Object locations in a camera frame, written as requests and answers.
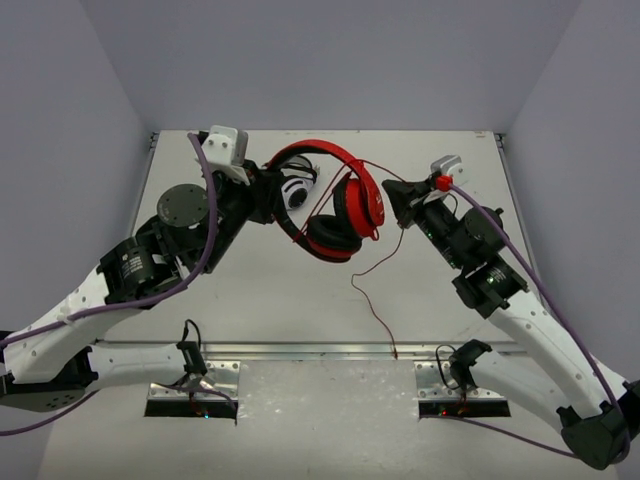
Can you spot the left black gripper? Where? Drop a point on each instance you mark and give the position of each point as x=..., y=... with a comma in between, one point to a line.
x=263, y=195

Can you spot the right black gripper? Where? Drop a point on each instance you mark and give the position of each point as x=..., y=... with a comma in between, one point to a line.
x=403, y=195

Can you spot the red black headphones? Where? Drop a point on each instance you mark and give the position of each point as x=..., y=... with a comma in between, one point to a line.
x=357, y=204

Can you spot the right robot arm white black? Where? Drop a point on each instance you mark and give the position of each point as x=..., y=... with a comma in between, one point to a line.
x=593, y=408

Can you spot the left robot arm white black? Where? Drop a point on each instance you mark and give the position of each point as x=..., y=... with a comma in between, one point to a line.
x=60, y=359

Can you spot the white black headphones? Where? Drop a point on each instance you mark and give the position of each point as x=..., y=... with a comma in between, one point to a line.
x=299, y=178

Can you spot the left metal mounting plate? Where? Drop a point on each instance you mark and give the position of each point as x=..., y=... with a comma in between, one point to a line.
x=222, y=378

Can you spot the metal mounting plate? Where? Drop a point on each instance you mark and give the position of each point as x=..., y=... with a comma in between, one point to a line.
x=222, y=378
x=434, y=383

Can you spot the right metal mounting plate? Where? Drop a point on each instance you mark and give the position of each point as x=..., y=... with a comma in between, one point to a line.
x=434, y=383

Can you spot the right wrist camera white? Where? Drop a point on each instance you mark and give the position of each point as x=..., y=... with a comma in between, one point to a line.
x=447, y=171

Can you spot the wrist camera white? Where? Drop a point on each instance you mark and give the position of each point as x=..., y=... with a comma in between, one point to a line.
x=447, y=171
x=225, y=146

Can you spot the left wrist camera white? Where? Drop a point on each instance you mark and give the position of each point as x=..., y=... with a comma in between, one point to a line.
x=225, y=146

